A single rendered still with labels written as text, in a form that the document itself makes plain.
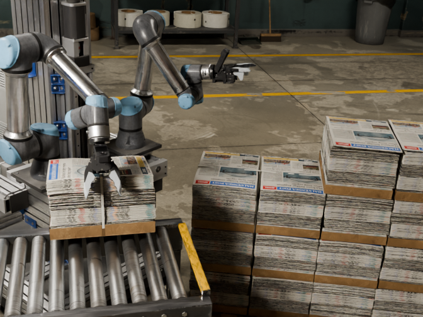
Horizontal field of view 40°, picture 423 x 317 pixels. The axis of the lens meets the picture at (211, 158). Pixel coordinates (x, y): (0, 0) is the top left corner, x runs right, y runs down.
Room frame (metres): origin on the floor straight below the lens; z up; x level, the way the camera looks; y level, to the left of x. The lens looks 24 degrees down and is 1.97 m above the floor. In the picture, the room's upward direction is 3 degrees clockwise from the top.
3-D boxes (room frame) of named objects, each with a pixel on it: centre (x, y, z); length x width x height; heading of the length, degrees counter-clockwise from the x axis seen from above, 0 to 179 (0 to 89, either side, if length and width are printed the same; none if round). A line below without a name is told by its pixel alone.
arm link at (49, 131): (2.31, 0.73, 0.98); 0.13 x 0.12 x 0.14; 144
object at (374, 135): (2.39, -0.65, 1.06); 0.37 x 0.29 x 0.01; 175
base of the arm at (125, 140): (2.70, 0.41, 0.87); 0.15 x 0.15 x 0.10
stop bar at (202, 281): (1.74, 0.05, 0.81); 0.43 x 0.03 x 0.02; 15
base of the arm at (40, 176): (2.32, 0.72, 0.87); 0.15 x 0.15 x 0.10
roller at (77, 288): (1.65, 0.44, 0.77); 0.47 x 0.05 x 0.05; 15
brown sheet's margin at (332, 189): (2.41, -0.65, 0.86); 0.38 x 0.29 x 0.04; 175
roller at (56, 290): (1.64, 0.50, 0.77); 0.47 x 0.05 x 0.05; 15
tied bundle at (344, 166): (2.41, -0.65, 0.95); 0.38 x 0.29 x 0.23; 175
